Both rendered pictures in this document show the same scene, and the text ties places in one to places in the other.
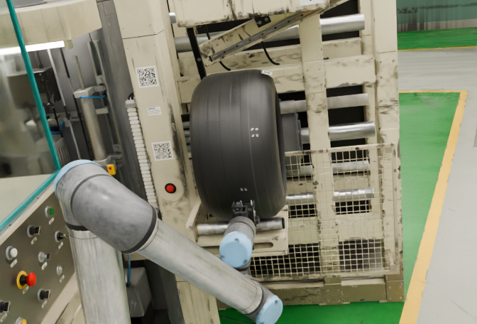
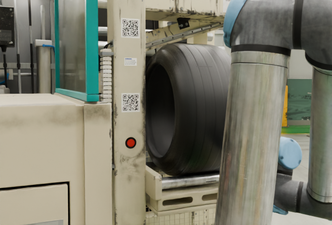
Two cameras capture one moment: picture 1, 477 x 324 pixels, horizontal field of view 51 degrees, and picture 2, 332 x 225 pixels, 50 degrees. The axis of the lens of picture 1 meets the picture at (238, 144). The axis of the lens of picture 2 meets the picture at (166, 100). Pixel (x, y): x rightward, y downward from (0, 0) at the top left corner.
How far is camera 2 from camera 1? 1.17 m
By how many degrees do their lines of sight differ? 35
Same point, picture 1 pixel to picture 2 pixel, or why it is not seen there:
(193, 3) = not seen: outside the picture
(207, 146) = (201, 85)
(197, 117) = (186, 62)
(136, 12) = not seen: outside the picture
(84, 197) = not seen: outside the picture
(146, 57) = (133, 10)
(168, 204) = (125, 161)
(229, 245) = (287, 145)
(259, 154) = not seen: hidden behind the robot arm
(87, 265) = (272, 102)
